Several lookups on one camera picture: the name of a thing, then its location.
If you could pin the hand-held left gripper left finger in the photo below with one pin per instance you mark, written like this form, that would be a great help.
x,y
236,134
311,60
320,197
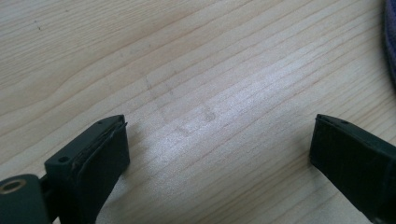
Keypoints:
x,y
93,161

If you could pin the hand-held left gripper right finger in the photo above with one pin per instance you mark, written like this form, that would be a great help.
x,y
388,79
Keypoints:
x,y
351,155

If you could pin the dark purple cloth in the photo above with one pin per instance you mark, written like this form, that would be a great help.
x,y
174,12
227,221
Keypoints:
x,y
391,34

